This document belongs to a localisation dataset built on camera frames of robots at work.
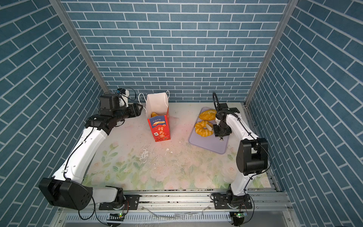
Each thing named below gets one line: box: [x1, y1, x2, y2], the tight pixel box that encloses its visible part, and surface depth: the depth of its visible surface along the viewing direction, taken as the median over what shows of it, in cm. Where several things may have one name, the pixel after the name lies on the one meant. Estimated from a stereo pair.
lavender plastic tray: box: [188, 106, 230, 155], surface depth 100 cm
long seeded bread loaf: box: [198, 109, 217, 121], surface depth 110 cm
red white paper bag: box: [138, 90, 171, 143], surface depth 93 cm
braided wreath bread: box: [194, 120, 215, 138], surface depth 101 cm
